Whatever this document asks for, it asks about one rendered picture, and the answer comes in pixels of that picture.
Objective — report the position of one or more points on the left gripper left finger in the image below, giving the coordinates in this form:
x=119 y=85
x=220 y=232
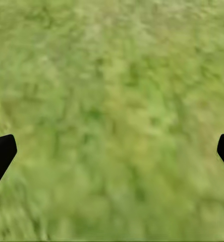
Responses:
x=8 y=150

